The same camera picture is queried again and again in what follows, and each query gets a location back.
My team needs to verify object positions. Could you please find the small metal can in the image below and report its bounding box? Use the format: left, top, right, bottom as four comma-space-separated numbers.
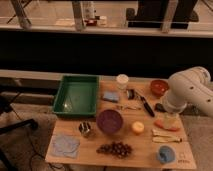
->
126, 89, 135, 100

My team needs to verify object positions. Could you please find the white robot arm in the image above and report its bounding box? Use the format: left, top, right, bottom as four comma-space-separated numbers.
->
161, 67, 213, 129

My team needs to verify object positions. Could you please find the purple bowl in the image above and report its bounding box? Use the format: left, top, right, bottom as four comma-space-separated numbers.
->
96, 109, 123, 134

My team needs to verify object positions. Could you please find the metal fork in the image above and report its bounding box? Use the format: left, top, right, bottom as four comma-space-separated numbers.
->
116, 105, 141, 110

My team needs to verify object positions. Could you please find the yellow banana peel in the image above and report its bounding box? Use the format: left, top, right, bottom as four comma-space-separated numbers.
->
152, 129, 182, 143

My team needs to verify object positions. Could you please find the green plastic tray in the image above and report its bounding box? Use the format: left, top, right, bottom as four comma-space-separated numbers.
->
53, 76, 99, 118

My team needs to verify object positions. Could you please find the black oblong object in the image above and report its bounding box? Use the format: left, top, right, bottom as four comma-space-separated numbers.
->
155, 103, 166, 113

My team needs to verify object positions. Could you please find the bunch of dark grapes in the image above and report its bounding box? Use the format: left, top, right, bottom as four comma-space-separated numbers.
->
96, 142, 133, 158

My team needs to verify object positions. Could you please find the blue sponge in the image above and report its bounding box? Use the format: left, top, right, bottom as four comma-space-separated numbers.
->
103, 92, 119, 103

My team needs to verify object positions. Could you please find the black handled knife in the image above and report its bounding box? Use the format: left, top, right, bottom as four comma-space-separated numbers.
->
137, 93, 155, 117

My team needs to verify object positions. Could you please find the orange carrot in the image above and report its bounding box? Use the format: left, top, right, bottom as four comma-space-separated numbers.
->
154, 119, 180, 132

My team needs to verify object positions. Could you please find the white lidded jar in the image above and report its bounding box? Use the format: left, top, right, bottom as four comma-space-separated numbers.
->
116, 74, 129, 90

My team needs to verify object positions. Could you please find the black chair base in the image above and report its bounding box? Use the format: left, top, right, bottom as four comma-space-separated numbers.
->
0, 94, 39, 171

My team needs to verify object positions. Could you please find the red bowl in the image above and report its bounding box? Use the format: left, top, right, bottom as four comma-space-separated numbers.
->
150, 80, 169, 97

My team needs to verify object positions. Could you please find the small metal cup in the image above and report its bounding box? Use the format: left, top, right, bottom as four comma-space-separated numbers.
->
79, 122, 91, 137

